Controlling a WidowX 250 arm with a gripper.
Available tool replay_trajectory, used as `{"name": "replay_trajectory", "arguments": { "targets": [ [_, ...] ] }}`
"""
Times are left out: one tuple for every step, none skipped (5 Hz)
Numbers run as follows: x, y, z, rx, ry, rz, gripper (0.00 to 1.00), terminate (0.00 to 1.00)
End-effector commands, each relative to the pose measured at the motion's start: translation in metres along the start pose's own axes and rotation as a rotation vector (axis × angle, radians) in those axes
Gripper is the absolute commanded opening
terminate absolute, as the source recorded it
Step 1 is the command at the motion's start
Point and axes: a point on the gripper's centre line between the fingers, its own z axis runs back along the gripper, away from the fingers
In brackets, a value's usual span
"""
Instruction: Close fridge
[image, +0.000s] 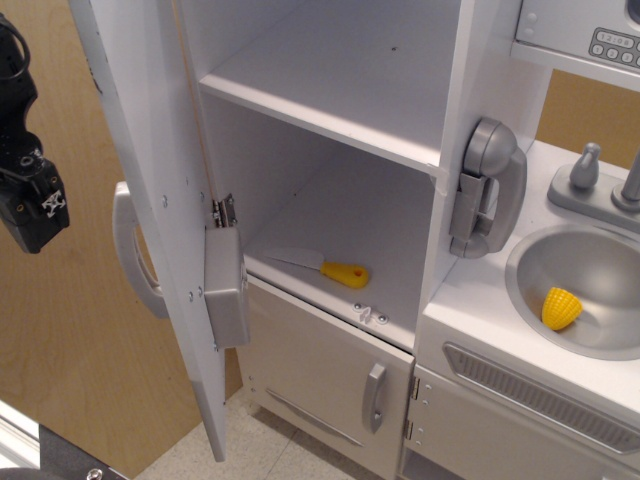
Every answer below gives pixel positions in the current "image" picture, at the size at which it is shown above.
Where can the grey toy sink basin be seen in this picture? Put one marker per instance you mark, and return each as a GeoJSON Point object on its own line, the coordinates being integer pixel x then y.
{"type": "Point", "coordinates": [598, 266]}

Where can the grey toy telephone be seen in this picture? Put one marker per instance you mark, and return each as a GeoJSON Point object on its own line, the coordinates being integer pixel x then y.
{"type": "Point", "coordinates": [490, 192]}

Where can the grey toy faucet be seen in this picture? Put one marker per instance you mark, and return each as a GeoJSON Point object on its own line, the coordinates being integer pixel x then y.
{"type": "Point", "coordinates": [583, 189]}

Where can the light wooden panel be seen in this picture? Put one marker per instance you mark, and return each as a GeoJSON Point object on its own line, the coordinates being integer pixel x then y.
{"type": "Point", "coordinates": [79, 353]}

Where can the yellow handled toy knife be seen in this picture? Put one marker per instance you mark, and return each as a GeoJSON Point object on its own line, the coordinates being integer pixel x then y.
{"type": "Point", "coordinates": [350, 275]}

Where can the white toy fridge door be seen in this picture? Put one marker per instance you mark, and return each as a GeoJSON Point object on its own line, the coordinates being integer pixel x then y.
{"type": "Point", "coordinates": [136, 55]}

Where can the grey fridge door handle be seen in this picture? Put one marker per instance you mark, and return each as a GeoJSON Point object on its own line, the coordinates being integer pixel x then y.
{"type": "Point", "coordinates": [129, 253]}

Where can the white lower freezer door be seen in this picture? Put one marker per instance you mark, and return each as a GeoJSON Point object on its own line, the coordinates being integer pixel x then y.
{"type": "Point", "coordinates": [310, 368]}

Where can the white toy oven front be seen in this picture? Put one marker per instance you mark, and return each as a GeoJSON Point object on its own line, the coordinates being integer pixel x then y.
{"type": "Point", "coordinates": [477, 419]}

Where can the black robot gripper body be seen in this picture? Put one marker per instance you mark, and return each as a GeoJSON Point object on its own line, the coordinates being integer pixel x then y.
{"type": "Point", "coordinates": [33, 200]}

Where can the yellow toy corn piece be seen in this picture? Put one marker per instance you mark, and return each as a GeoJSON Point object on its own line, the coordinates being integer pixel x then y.
{"type": "Point", "coordinates": [560, 309]}

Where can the metal fridge door hinge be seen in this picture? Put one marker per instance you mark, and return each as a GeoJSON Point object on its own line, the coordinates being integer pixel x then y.
{"type": "Point", "coordinates": [223, 213]}

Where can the white magnetic door catch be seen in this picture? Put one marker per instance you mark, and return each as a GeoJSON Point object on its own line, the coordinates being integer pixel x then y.
{"type": "Point", "coordinates": [367, 315]}

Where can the grey ice dispenser panel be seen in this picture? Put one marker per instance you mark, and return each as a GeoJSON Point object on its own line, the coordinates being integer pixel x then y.
{"type": "Point", "coordinates": [225, 287]}

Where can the white toy fridge cabinet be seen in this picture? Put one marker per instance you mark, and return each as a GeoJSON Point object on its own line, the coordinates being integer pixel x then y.
{"type": "Point", "coordinates": [341, 127]}

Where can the grey freezer door handle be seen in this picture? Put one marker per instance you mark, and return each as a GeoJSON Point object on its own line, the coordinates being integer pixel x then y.
{"type": "Point", "coordinates": [372, 417]}

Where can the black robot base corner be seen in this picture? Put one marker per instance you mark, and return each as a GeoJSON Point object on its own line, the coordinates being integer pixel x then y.
{"type": "Point", "coordinates": [47, 455]}

